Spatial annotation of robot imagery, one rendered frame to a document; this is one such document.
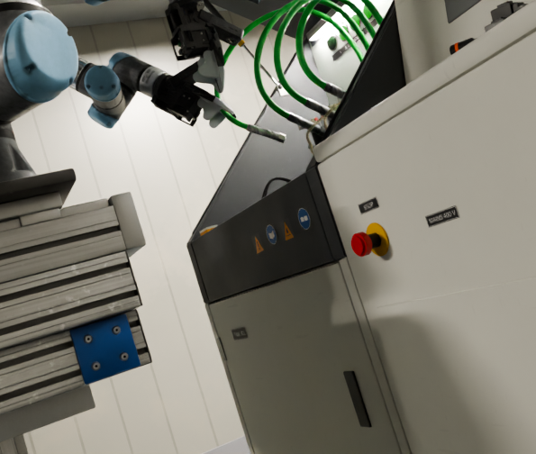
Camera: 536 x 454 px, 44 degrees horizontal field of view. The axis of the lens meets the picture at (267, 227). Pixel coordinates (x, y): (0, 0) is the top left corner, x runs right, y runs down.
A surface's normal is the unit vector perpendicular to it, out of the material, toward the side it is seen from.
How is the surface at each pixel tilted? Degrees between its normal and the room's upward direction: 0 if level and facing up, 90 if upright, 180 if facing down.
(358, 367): 90
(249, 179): 90
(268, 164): 90
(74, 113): 90
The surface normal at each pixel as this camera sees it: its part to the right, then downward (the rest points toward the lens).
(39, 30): 0.85, -0.18
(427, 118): -0.86, 0.23
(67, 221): 0.39, -0.21
